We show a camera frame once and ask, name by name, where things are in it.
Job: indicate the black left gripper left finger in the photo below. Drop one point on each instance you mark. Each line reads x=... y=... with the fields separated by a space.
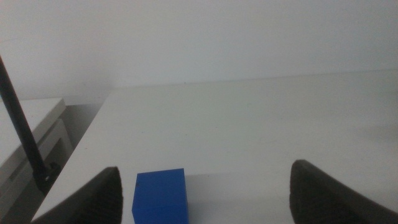
x=93 y=202

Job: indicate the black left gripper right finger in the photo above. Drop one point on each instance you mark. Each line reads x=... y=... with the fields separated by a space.
x=320 y=199

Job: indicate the blue cube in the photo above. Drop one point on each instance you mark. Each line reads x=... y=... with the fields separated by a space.
x=160 y=199

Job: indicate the white cabinet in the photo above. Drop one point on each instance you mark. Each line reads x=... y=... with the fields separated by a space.
x=40 y=112

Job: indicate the black pole with clamp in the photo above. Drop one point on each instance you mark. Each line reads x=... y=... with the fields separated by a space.
x=18 y=124

